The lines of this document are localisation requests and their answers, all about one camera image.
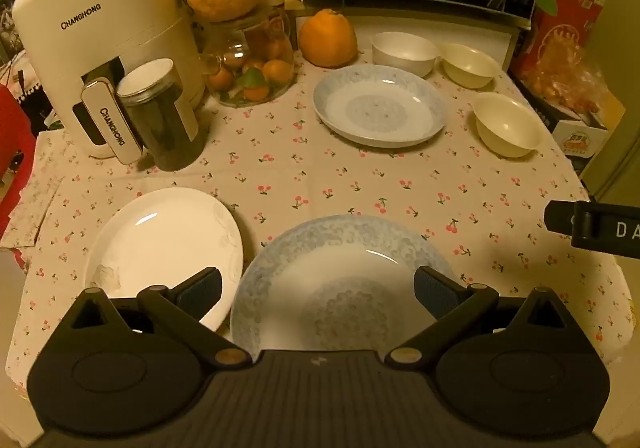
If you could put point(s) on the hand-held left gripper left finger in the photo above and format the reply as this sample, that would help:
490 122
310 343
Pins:
202 290

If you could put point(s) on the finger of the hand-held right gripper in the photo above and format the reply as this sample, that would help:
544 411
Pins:
559 217

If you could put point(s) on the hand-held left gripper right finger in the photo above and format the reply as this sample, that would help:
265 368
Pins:
434 292

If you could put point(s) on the white floral plate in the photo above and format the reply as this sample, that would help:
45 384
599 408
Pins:
160 238

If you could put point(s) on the cream bowl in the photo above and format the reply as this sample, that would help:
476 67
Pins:
505 122
467 65

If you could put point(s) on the blue patterned plate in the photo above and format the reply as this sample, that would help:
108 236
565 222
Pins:
380 102
320 268

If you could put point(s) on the white bowl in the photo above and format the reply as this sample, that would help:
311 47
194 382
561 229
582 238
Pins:
405 50

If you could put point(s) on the white cardboard box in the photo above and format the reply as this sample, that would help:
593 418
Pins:
575 142

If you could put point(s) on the plastic bag of fruit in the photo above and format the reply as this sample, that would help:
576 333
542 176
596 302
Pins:
570 82

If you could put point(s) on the cherry print tablecloth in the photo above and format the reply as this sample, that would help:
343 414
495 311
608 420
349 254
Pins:
325 177

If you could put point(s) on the dark jar with metal lid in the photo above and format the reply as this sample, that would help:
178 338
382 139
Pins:
160 127

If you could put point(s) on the orange cardboard box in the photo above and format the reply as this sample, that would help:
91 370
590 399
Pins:
560 27

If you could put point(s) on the glass jar of kumquats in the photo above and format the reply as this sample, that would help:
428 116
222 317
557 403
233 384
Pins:
250 72

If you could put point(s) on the white microwave stand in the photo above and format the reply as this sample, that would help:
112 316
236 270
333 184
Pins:
425 22

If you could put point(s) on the red chair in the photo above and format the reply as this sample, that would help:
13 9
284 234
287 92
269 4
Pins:
12 137

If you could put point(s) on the white air fryer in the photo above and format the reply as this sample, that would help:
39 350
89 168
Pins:
100 2

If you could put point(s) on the picture frame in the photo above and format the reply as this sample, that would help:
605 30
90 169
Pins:
10 12

